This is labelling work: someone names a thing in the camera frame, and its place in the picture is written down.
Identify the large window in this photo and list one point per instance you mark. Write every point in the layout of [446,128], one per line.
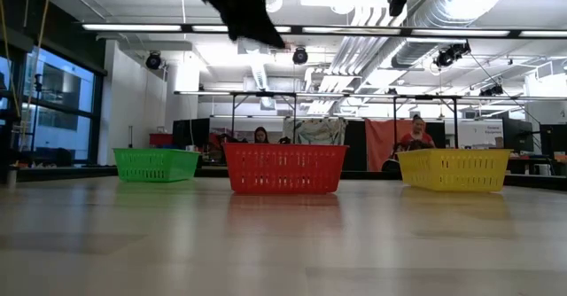
[57,88]

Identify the person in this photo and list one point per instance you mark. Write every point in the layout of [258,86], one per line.
[416,136]
[261,136]

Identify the black camera cluster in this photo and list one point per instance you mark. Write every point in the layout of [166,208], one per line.
[496,90]
[445,59]

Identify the yellow plastic basket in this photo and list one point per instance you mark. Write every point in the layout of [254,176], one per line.
[454,169]

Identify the red plastic basket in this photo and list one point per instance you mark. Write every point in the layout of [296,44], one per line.
[285,167]

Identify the orange curtain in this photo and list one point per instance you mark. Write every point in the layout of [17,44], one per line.
[381,141]

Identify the small cup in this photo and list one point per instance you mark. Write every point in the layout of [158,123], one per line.
[12,176]

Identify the green plastic basket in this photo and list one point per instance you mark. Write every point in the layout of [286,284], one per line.
[155,165]

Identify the white board with text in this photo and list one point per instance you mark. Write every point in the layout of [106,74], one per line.
[487,130]

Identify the black round camera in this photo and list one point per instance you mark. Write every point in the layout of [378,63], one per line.
[300,56]
[153,61]

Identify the black bar with light strips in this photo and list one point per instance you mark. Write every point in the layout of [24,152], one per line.
[133,28]

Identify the black monitor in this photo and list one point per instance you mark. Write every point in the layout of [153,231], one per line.
[516,134]
[553,138]

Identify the patterned cloth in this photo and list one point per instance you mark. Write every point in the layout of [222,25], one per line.
[319,132]

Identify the black curtain panel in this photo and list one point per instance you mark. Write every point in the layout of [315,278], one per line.
[356,145]
[438,132]

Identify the black metal rig frame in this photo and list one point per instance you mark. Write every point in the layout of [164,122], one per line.
[263,94]
[425,97]

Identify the red bin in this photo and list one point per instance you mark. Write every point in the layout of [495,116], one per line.
[159,139]

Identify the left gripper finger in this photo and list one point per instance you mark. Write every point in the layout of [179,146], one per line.
[252,21]

